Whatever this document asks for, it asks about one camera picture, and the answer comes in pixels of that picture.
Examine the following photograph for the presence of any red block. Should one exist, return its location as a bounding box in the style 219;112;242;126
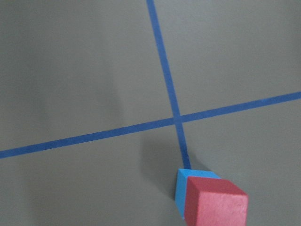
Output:
184;177;249;226

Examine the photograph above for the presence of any blue block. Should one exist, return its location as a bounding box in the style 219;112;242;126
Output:
175;169;220;219

